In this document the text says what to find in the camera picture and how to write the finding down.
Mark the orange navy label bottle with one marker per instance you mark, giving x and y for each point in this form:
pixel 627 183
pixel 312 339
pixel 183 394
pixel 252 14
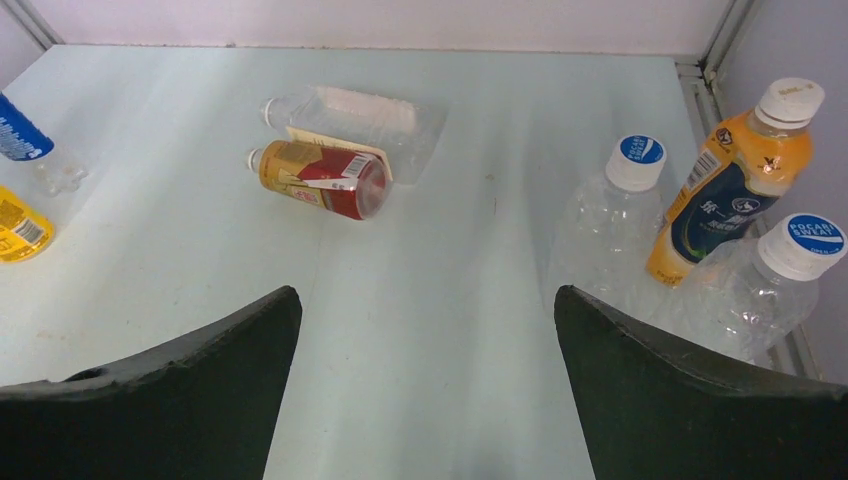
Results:
pixel 747 163

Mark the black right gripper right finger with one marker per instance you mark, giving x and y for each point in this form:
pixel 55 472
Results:
pixel 655 406

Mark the clear square bottle cream label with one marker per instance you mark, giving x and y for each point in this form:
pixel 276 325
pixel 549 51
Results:
pixel 408 133

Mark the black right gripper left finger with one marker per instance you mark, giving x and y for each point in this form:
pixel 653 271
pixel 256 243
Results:
pixel 203 405

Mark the yellow juice bottle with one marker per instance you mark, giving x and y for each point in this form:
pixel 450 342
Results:
pixel 25 233

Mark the clear Pocari bottle front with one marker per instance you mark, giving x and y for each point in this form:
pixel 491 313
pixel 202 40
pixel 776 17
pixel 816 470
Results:
pixel 749 293

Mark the clear Pocari bottle rear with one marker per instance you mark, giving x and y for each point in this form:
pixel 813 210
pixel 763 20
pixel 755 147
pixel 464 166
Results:
pixel 607 230

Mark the red gold label tea bottle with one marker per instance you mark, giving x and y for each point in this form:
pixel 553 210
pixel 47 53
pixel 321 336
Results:
pixel 346 182

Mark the clear bottle blue label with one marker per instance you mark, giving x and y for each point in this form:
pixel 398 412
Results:
pixel 54 168

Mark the clear pocari bottle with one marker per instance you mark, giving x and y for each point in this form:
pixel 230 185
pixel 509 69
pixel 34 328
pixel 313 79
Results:
pixel 749 293
pixel 607 230

